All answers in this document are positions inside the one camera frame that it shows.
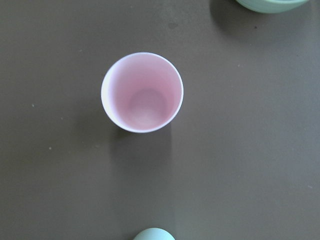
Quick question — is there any pink cup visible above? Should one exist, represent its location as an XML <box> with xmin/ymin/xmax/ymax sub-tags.
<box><xmin>100</xmin><ymin>52</ymin><xmax>184</xmax><ymax>133</ymax></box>

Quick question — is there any green cup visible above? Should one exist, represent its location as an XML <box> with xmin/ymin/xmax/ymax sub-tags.
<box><xmin>133</xmin><ymin>227</ymin><xmax>175</xmax><ymax>240</ymax></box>

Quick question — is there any mint green bowl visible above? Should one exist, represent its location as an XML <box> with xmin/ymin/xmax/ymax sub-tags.
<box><xmin>236</xmin><ymin>0</ymin><xmax>308</xmax><ymax>14</ymax></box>

